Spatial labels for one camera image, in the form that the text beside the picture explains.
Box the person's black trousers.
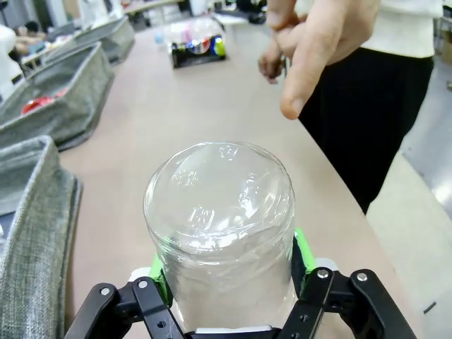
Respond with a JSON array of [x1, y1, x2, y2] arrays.
[[298, 47, 434, 215]]

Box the grey fabric basket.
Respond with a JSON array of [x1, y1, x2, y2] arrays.
[[44, 16, 137, 66], [0, 42, 116, 151], [0, 136, 84, 339]]

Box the seated person in jeans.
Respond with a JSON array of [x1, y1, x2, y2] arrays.
[[13, 20, 47, 54]]

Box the crushed clear bottle pink label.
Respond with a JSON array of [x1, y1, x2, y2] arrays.
[[155, 17, 229, 54]]

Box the person's right hand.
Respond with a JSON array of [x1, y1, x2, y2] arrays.
[[257, 44, 289, 85]]

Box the person's left hand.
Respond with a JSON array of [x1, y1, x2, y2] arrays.
[[266, 0, 381, 121]]

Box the crushed black Pepsi can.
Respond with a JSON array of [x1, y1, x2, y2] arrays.
[[172, 34, 227, 69]]

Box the clear plastic bottle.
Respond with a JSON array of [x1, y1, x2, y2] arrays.
[[143, 141, 296, 329]]

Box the crushed red can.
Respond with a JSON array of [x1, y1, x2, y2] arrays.
[[23, 90, 68, 114]]

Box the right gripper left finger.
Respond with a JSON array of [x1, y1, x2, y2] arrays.
[[65, 253, 188, 339]]

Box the person's white knit sweater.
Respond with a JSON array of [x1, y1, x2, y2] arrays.
[[359, 0, 444, 57]]

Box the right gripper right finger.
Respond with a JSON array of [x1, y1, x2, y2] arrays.
[[282, 227, 417, 339]]

